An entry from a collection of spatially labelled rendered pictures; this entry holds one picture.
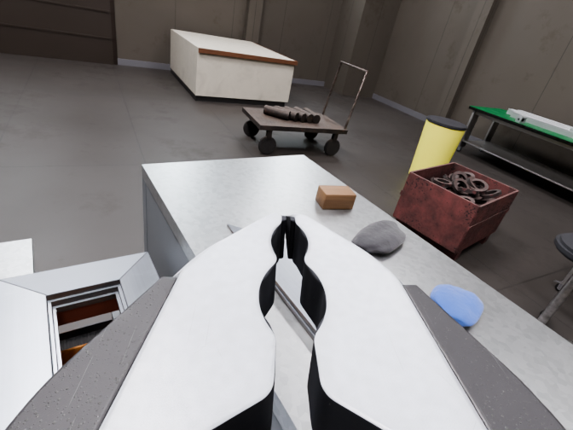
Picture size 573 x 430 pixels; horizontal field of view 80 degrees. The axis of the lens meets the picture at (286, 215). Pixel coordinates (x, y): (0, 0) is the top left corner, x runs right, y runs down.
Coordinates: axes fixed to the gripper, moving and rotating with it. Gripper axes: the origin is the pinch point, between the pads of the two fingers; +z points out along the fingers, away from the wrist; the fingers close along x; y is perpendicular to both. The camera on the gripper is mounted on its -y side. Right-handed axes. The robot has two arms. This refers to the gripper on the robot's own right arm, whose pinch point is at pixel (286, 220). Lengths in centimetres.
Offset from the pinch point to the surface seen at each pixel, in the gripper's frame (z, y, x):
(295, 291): 38, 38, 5
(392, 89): 864, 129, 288
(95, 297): 54, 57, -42
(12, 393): 27, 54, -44
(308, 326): 31, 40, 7
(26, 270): 69, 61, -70
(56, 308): 50, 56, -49
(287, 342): 28.5, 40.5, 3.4
